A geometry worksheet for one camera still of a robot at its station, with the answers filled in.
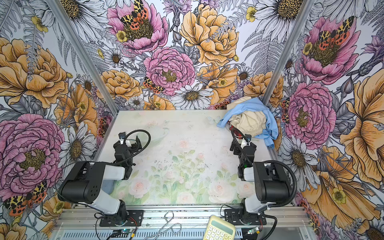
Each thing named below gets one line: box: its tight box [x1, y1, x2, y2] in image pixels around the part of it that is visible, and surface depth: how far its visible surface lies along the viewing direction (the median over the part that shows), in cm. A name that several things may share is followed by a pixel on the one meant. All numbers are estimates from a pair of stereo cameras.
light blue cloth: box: [217, 97, 279, 149], surface depth 104 cm
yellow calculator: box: [202, 215, 236, 240], surface depth 71 cm
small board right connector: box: [247, 227, 260, 235], surface depth 73 cm
